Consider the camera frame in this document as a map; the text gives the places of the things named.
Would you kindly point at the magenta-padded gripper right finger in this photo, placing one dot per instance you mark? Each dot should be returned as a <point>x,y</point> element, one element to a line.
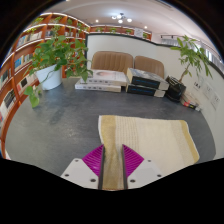
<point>146,170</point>

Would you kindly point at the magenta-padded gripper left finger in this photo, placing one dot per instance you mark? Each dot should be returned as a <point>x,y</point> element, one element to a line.
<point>77,171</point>

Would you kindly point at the beige striped towel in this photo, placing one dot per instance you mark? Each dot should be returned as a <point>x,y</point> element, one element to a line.
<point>153,140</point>

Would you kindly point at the red and black book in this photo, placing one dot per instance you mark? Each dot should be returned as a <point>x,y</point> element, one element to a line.
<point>191,106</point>

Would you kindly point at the dark thick book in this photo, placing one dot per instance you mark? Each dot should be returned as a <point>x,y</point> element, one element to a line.
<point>145,91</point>

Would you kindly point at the tan cover book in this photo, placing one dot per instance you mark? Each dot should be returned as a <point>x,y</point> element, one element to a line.
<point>191,99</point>

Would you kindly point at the small tree in black pot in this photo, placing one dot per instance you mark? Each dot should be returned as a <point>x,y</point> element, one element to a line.
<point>175,90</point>

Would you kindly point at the white flat book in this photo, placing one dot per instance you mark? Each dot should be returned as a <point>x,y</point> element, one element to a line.
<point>96,87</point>

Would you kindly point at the dark book with picture cover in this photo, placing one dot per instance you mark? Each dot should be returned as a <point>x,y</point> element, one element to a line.
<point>145,79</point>

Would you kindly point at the leafy plant in white pot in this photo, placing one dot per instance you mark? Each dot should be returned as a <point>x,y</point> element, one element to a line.
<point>50,78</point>

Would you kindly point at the white picture-cover book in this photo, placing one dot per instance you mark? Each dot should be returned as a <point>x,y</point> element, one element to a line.
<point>108,76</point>

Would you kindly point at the white leaning card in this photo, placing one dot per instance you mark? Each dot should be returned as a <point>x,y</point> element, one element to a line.
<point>197,83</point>

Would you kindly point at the tan upholstered chair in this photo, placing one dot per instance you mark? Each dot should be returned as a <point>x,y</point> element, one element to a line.
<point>150,66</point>
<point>111,61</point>

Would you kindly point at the orange wooden bookshelf unit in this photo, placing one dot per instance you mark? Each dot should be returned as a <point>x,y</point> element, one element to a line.
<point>16,80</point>

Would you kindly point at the ceiling lamp cluster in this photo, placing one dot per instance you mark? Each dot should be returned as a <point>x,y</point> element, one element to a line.
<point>120,17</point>

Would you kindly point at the white wall socket panel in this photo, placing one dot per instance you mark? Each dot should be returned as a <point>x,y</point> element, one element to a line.
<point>207,91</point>
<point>215,101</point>

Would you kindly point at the orange wall shelf with plants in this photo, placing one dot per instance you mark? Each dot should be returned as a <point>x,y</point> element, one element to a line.
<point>113,30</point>

